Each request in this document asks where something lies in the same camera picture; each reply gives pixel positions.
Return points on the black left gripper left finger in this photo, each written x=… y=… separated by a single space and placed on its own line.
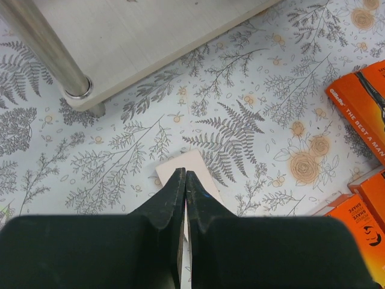
x=142 y=249

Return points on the grey Harry's razor box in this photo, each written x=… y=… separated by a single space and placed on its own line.
x=192 y=161

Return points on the floral table mat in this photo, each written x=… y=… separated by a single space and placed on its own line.
x=251 y=101

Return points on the white two-tier shelf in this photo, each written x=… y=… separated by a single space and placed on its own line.
x=95 y=49

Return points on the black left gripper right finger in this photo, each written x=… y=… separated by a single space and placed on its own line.
x=228 y=251

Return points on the orange Gillette razor box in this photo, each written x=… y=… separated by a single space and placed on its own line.
x=359 y=96
x=351 y=210
x=371 y=189

